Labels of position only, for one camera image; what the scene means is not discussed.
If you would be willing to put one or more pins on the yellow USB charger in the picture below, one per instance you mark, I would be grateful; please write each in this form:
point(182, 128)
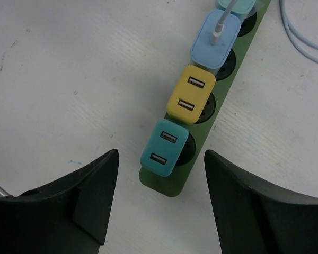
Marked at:
point(190, 94)

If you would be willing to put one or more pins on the teal USB charger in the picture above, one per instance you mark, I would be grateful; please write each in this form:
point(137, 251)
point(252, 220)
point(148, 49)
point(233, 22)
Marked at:
point(164, 147)

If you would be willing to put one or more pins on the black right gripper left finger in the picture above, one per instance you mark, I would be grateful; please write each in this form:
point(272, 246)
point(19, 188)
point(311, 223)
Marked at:
point(68, 215)

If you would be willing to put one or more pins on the green power strip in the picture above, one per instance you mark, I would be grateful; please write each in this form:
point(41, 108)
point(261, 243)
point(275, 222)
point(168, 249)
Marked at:
point(173, 184)

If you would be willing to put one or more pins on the mint USB charger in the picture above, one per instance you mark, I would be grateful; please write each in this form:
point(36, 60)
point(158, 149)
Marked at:
point(241, 8)

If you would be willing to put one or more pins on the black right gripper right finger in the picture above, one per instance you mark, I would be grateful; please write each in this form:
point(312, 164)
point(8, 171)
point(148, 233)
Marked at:
point(253, 215)

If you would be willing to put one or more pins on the light blue USB charger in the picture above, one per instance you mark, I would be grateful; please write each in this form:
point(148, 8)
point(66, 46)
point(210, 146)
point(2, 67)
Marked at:
point(210, 49)

